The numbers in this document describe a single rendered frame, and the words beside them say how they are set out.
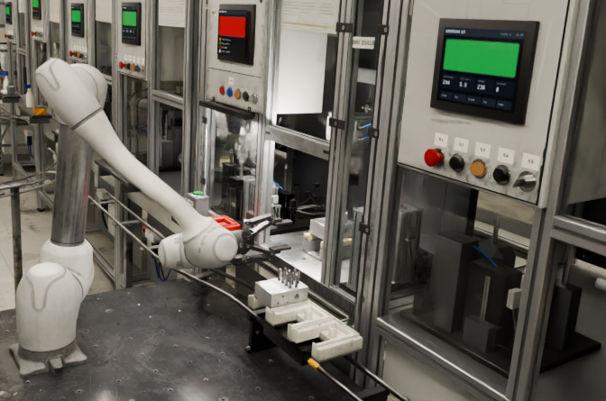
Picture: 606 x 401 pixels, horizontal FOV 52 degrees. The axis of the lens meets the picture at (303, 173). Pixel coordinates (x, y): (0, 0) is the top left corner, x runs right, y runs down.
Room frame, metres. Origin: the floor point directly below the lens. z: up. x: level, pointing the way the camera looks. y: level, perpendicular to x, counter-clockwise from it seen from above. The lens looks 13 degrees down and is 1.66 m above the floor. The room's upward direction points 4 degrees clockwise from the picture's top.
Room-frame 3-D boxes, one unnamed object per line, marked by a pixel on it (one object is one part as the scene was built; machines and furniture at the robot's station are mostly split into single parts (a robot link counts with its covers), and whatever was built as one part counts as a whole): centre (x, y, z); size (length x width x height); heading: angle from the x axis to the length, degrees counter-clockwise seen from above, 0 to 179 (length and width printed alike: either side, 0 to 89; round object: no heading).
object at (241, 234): (1.81, 0.18, 1.01); 0.09 x 0.07 x 0.08; 125
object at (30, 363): (1.62, 0.70, 0.71); 0.22 x 0.18 x 0.06; 35
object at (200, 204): (2.25, 0.38, 0.97); 0.08 x 0.08 x 0.12; 35
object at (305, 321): (1.60, -0.02, 0.84); 0.36 x 0.14 x 0.10; 35
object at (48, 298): (1.64, 0.71, 0.85); 0.18 x 0.16 x 0.22; 7
